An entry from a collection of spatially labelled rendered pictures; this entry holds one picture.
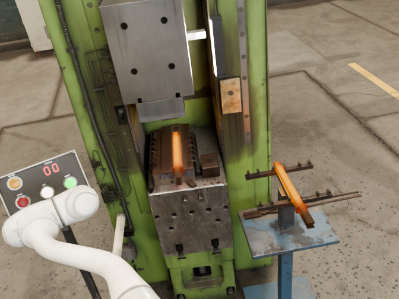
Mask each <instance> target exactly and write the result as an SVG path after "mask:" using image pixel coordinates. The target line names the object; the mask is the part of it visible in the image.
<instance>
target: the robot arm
mask: <svg viewBox="0 0 399 299"><path fill-rule="evenodd" d="M98 208H99V197H98V194H97V193H96V191H95V190H94V188H93V187H92V186H91V187H89V186H85V185H79V186H75V187H73V188H70V189H68V190H66V191H64V192H62V193H60V194H58V195H56V196H54V197H52V198H50V199H47V200H44V201H40V202H37V203H34V204H32V205H30V206H28V207H26V208H24V209H22V210H20V211H18V212H16V213H15V214H13V215H12V216H10V217H9V218H8V219H7V220H6V221H5V222H4V225H3V227H2V235H3V238H4V240H5V242H6V243H7V244H8V245H10V246H12V247H24V246H27V247H29V248H32V249H35V251H36V252H38V254H39V255H41V256H42V257H44V258H46V259H49V260H51V261H54V262H58V263H61V264H64V265H68V266H72V267H75V268H78V269H82V270H85V271H89V272H92V273H96V274H98V275H100V276H102V277H103V278H104V279H105V280H106V282H107V284H108V287H109V292H110V298H111V299H160V298H159V297H158V296H157V294H156V293H155V292H154V291H153V289H152V288H151V287H150V286H149V285H148V284H147V283H146V282H145V281H144V280H143V279H142V278H141V277H140V276H139V274H137V273H136V271H134V270H133V268H132V267H131V266H130V265H129V264H128V263H127V262H126V261H124V260H123V259H122V258H121V257H119V256H117V255H115V254H113V253H111V252H107V251H104V250H100V249H94V248H91V247H85V246H79V245H76V244H69V243H64V242H60V241H57V240H56V238H57V236H58V233H59V230H60V229H61V228H64V227H66V226H67V225H70V224H73V223H75V222H79V221H83V220H85V219H87V218H90V217H92V216H93V215H94V214H95V213H96V212H97V210H98Z"/></svg>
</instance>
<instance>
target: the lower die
mask: <svg viewBox="0 0 399 299"><path fill-rule="evenodd" d="M176 125H178V126H179V143H180V158H181V165H182V167H183V173H181V174H182V182H187V181H190V180H196V178H195V169H194V162H193V161H191V162H190V164H188V163H189V161H190V160H193V156H190V157H189V158H188V156H189V155H191V154H193V153H192V151H189V153H188V150H192V145H190V146H189V147H188V148H187V146H188V145H189V144H191V141H188V143H186V142H187V140H189V139H191V137H190V136H188V135H190V132H187V134H186V131H190V130H189V124H188V123H186V124H181V125H180V123H177V124H172V125H170V126H167V127H162V128H161V129H157V130H154V132H155V133H156V134H157V136H156V134H155V133H154V136H155V137H156V138H157V141H156V139H155V138H154V141H155V142H157V146H156V143H155V142H154V144H153V146H155V147H157V150H156V148H155V147H153V151H155V152H156V153H157V155H156V153H155V152H153V156H155V157H156V158H157V160H156V159H155V158H154V157H153V161H155V162H156V163H157V166H156V165H155V163H153V180H154V184H155V186H159V185H167V184H172V183H171V181H173V183H176V179H175V174H173V167H174V157H173V132H172V126H176ZM186 136H188V137H187V139H186Z"/></svg>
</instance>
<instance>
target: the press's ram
mask: <svg viewBox="0 0 399 299"><path fill-rule="evenodd" d="M99 11H100V16H101V18H102V23H103V27H104V32H105V35H106V38H107V43H108V46H109V50H110V55H111V58H112V62H113V66H114V69H115V74H116V77H117V80H118V85H119V89H120V92H121V97H122V101H123V105H126V104H134V103H138V99H139V98H141V99H142V102H147V101H155V100H163V99H168V98H176V93H180V97H184V96H192V95H194V94H195V93H194V85H193V80H192V72H191V63H190V58H189V50H188V41H187V40H195V39H203V38H206V34H205V29H199V30H191V31H186V28H185V20H184V14H183V6H182V0H102V2H101V4H100V5H99Z"/></svg>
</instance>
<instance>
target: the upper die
mask: <svg viewBox="0 0 399 299"><path fill-rule="evenodd" d="M136 107H137V112H138V117H139V120H140V123H144V122H152V121H157V120H165V119H173V118H177V117H185V116H186V113H185V103H184V97H180V93H176V98H168V99H163V100H155V101H147V102H142V99H141V98H139V99H138V103H136Z"/></svg>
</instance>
